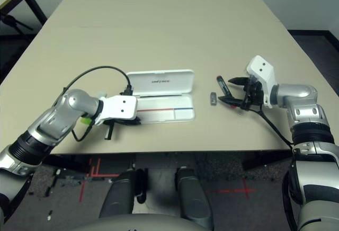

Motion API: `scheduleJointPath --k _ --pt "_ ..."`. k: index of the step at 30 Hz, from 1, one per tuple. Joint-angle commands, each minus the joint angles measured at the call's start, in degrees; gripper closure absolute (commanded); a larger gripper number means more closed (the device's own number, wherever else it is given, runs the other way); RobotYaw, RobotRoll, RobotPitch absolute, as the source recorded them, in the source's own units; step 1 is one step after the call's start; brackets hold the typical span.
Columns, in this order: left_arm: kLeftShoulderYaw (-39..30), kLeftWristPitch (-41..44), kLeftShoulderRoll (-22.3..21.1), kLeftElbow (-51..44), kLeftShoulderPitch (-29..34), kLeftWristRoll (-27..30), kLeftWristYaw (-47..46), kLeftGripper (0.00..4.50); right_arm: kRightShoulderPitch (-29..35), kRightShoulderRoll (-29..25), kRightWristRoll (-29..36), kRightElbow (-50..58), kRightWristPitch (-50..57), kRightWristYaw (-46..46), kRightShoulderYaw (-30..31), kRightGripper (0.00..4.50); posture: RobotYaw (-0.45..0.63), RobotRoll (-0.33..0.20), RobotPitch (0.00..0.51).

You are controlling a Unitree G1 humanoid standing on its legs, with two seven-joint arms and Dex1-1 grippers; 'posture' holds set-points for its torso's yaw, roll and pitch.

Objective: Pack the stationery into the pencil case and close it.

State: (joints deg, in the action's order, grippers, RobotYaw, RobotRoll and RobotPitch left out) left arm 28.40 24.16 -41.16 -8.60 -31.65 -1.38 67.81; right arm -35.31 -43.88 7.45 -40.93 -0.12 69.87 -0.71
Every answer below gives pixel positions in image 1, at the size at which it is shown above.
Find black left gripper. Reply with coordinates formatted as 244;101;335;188
104;119;141;140

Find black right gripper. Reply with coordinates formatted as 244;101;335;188
218;77;265;111

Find red-capped black whiteboard marker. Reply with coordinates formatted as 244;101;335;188
216;75;237;109

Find white plastic pencil case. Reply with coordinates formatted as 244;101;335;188
126;69;196;123

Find red floor tape lines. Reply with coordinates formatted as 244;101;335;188
78;157;121;203

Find grey robot left leg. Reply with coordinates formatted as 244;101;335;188
99;168;148;220

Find grey robot leg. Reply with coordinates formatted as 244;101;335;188
99;168;148;220
174;166;214;229

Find black table leg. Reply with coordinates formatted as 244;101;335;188
43;154;88;174
242;150;292;171

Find grey robot right leg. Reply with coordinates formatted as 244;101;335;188
174;166;214;229

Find grey robot torso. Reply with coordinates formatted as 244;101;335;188
76;213;212;231

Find black tripod stand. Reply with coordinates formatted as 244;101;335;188
0;13;34;38

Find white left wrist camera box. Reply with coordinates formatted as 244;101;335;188
94;95;139;126

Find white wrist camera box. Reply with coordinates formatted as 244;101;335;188
94;95;139;126
246;55;278;109

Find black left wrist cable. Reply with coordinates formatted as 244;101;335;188
63;66;133;143

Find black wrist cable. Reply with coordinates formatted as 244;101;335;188
247;106;297;231
63;66;133;143

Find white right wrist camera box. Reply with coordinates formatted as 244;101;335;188
246;55;278;109

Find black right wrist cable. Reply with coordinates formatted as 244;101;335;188
247;106;297;231

